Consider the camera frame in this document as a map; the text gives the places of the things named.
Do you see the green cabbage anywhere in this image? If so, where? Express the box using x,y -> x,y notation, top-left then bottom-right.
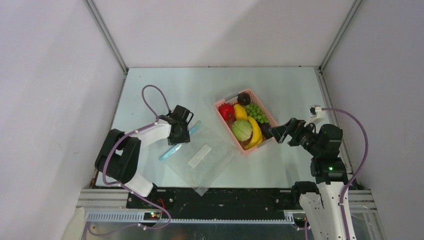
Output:
230,119 -> 253,142

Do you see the clear zip top bag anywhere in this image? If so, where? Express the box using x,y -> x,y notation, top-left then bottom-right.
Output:
159,120 -> 238,196

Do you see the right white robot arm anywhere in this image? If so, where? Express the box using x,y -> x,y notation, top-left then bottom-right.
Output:
269,118 -> 357,240

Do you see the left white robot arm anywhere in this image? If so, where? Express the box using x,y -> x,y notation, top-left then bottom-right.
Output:
94,105 -> 194,208

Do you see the dark purple eggplant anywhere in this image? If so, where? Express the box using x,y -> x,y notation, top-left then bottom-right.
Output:
258,123 -> 273,139

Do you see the yellow banana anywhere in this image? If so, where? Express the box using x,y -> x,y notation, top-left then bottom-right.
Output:
244,116 -> 263,150

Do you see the pink plastic basket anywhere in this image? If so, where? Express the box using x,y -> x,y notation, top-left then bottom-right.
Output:
214,88 -> 278,156

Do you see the green grapes bunch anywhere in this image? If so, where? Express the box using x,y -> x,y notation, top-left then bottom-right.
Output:
244,103 -> 269,124

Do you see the yellow bell pepper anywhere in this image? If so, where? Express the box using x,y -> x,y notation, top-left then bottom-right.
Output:
233,103 -> 248,121

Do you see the red tomato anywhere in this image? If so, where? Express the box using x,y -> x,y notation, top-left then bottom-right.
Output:
218,103 -> 235,121

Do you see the dark round fruit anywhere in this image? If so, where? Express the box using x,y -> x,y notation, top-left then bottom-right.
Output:
237,92 -> 251,106

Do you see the right circuit board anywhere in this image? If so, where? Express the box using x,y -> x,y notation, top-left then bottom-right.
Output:
292,217 -> 310,231

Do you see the circuit board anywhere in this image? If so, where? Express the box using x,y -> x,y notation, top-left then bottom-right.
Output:
143,211 -> 162,221
292,217 -> 310,231

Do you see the left circuit board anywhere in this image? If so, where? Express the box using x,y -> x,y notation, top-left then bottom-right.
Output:
143,211 -> 162,221

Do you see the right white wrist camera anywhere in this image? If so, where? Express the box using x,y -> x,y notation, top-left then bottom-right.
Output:
304,105 -> 326,127

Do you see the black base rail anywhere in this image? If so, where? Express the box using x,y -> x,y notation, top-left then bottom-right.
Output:
126,184 -> 306,221

